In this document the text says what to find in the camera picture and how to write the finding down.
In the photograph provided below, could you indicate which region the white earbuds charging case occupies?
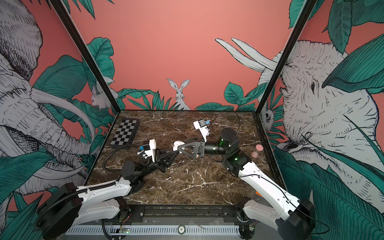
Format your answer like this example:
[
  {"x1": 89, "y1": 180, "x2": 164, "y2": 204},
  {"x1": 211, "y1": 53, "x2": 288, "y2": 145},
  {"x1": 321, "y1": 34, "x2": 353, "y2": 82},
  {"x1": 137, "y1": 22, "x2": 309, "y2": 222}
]
[{"x1": 173, "y1": 141, "x2": 185, "y2": 151}]

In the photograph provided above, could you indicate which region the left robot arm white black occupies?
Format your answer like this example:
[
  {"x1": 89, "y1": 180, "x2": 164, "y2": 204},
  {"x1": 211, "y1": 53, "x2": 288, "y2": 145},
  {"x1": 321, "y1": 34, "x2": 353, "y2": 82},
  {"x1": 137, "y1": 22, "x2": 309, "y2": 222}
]
[{"x1": 35, "y1": 140, "x2": 180, "y2": 240}]

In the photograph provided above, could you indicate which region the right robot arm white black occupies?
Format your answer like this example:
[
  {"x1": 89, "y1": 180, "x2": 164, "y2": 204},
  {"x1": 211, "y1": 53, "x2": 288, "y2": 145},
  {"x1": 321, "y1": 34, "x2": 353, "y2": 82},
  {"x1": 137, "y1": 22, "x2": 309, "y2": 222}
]
[{"x1": 173, "y1": 119, "x2": 319, "y2": 240}]

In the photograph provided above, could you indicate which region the black white checkerboard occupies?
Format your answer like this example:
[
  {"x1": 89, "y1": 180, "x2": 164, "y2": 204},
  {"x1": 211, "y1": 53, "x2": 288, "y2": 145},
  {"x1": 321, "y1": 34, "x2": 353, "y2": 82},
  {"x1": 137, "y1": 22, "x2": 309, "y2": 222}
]
[{"x1": 110, "y1": 118, "x2": 140, "y2": 149}]

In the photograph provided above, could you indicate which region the pink hourglass timer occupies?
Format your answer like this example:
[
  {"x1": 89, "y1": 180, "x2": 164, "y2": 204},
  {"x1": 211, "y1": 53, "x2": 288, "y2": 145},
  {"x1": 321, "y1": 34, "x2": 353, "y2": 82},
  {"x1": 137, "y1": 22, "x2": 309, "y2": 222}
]
[{"x1": 251, "y1": 144, "x2": 264, "y2": 159}]

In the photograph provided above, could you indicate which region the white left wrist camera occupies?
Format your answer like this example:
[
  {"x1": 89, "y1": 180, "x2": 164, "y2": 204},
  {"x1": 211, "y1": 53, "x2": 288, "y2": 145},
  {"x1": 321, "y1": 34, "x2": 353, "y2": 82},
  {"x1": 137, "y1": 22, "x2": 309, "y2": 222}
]
[{"x1": 137, "y1": 139, "x2": 157, "y2": 163}]

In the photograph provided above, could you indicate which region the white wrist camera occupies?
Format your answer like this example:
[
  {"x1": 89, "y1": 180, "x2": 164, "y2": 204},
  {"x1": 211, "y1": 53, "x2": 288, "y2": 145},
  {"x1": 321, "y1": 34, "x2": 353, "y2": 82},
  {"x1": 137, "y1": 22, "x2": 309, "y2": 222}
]
[
  {"x1": 137, "y1": 139, "x2": 157, "y2": 163},
  {"x1": 193, "y1": 119, "x2": 210, "y2": 142}
]

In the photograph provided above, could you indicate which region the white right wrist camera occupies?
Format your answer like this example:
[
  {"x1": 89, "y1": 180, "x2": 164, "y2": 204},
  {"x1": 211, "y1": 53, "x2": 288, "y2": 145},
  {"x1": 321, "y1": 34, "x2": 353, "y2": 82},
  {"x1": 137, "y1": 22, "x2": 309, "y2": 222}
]
[{"x1": 193, "y1": 119, "x2": 210, "y2": 142}]

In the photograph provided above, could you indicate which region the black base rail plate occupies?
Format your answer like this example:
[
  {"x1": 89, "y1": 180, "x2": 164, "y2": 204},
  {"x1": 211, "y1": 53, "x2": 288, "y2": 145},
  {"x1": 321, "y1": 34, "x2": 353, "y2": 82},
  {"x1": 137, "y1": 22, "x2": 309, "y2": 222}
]
[{"x1": 116, "y1": 203, "x2": 301, "y2": 230}]

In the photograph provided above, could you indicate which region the white slotted cable duct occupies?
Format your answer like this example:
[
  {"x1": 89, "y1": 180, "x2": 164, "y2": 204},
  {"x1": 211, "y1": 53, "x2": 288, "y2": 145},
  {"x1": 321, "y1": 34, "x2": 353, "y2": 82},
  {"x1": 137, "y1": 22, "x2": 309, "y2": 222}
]
[{"x1": 66, "y1": 225, "x2": 240, "y2": 237}]

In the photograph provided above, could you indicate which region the black metal frame post right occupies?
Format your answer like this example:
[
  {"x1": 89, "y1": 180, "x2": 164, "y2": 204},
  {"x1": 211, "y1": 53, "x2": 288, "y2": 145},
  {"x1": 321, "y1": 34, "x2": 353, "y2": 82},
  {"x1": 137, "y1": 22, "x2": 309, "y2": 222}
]
[{"x1": 256, "y1": 0, "x2": 317, "y2": 115}]

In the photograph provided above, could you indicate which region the black metal frame post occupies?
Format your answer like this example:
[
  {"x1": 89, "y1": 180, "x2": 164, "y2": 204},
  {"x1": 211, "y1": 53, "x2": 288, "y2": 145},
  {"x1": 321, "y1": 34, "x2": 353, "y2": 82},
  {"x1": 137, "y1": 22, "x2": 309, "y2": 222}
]
[
  {"x1": 256, "y1": 0, "x2": 317, "y2": 115},
  {"x1": 50, "y1": 0, "x2": 121, "y2": 114}
]

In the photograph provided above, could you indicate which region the black metal frame post left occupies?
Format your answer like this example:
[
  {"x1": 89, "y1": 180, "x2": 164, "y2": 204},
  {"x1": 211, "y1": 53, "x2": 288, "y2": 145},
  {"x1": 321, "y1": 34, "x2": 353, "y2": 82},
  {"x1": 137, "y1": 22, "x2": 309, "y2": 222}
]
[{"x1": 50, "y1": 0, "x2": 121, "y2": 114}]

